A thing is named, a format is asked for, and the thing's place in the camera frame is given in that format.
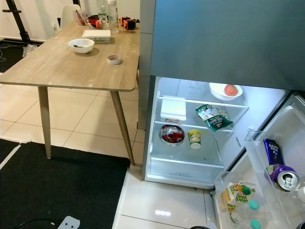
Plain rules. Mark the glass fridge shelf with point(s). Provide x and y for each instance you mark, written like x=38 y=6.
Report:
x=195 y=101
x=186 y=162
x=190 y=126

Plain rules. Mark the dark grey fridge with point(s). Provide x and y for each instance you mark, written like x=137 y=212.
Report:
x=228 y=43

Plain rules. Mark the white tape strip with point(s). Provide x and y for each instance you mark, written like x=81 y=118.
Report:
x=10 y=155

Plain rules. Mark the black floor mat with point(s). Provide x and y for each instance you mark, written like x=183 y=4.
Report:
x=14 y=59

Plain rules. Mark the crumpled clear plastic bag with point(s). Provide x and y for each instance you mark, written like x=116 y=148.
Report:
x=29 y=50

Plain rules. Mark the black metal stand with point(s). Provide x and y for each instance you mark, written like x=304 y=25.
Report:
x=21 y=21

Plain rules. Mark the black carpet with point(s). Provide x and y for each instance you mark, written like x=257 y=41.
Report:
x=66 y=195

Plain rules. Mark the white bowl with brown food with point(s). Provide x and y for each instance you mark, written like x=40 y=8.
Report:
x=81 y=46

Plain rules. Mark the white plastic chair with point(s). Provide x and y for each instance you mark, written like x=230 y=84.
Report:
x=67 y=15

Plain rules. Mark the white lidded food container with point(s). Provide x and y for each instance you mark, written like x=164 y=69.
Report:
x=173 y=109
x=96 y=35

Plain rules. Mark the small bowl with red food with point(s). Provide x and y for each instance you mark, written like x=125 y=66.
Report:
x=96 y=24

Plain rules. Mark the clear water bottle teal cap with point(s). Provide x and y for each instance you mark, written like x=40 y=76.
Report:
x=102 y=8

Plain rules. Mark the clear sports bottle white lid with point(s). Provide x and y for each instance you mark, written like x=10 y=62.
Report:
x=113 y=16

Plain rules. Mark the orange black cube mug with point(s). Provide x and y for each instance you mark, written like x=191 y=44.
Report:
x=124 y=22
x=133 y=25

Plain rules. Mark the steel bowl with red food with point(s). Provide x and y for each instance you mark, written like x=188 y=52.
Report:
x=172 y=135

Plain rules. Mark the yellow instant noodle cup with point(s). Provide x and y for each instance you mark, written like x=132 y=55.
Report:
x=194 y=139

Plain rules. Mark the green snack bag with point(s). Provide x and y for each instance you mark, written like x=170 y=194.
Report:
x=214 y=118

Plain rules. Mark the white ceramic bowl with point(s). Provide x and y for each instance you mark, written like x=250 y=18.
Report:
x=217 y=91

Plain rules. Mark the red tomato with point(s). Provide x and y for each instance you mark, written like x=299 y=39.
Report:
x=231 y=89

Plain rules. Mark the yellow green juice carton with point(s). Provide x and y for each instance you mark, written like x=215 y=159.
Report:
x=238 y=195

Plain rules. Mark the purple drink can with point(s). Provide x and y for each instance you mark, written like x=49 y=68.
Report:
x=286 y=179

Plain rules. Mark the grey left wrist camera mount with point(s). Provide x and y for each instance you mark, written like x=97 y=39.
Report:
x=70 y=223

